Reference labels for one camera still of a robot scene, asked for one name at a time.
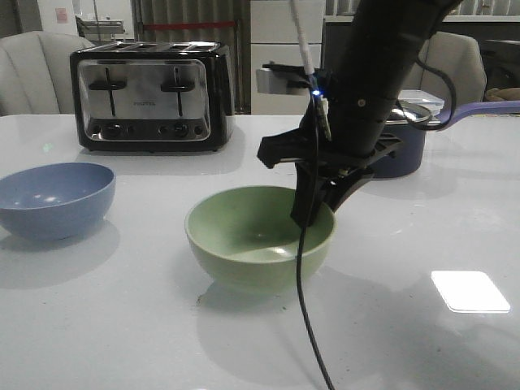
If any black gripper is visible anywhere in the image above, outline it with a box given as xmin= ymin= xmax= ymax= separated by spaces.
xmin=257 ymin=110 xmax=404 ymax=227

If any green bowl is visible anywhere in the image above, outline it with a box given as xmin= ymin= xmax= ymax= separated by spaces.
xmin=184 ymin=186 xmax=336 ymax=295

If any blue bowl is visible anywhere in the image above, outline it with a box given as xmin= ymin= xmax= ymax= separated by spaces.
xmin=1 ymin=162 xmax=116 ymax=241

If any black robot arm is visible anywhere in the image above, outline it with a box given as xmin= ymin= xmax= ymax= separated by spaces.
xmin=258 ymin=1 xmax=458 ymax=228

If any dark blue saucepan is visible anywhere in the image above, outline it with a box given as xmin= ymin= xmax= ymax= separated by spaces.
xmin=371 ymin=101 xmax=520 ymax=179

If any glass pot lid blue knob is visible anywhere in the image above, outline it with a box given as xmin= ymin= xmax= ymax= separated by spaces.
xmin=387 ymin=100 xmax=431 ymax=124

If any clear plastic container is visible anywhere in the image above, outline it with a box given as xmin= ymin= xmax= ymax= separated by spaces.
xmin=398 ymin=89 xmax=444 ymax=116

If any white refrigerator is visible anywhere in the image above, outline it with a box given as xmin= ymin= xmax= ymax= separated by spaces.
xmin=250 ymin=1 xmax=326 ymax=115

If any beige armchair right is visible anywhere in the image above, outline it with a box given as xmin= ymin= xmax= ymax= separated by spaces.
xmin=402 ymin=32 xmax=487 ymax=106

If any beige armchair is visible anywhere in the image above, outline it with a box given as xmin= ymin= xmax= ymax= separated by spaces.
xmin=402 ymin=32 xmax=487 ymax=106
xmin=1 ymin=31 xmax=93 ymax=116

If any black chrome four-slot toaster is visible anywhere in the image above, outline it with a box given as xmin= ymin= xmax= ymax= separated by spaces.
xmin=70 ymin=41 xmax=235 ymax=152

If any beige armchair left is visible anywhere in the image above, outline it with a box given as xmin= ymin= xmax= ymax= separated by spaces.
xmin=1 ymin=31 xmax=93 ymax=116

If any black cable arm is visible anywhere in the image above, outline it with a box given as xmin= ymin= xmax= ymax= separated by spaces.
xmin=295 ymin=72 xmax=336 ymax=390

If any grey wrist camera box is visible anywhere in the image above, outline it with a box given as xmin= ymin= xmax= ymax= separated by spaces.
xmin=255 ymin=63 xmax=310 ymax=96

